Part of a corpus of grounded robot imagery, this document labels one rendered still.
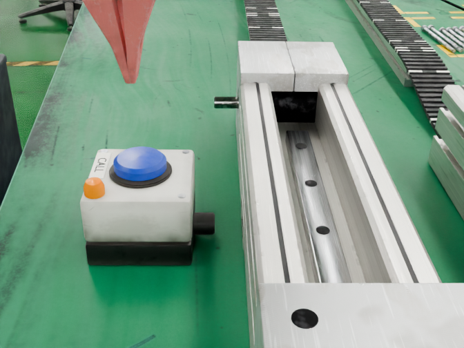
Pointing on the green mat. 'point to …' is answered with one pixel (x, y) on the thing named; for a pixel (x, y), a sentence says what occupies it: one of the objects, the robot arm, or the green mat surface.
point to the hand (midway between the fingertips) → (130, 69)
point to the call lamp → (94, 188)
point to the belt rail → (381, 43)
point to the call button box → (143, 215)
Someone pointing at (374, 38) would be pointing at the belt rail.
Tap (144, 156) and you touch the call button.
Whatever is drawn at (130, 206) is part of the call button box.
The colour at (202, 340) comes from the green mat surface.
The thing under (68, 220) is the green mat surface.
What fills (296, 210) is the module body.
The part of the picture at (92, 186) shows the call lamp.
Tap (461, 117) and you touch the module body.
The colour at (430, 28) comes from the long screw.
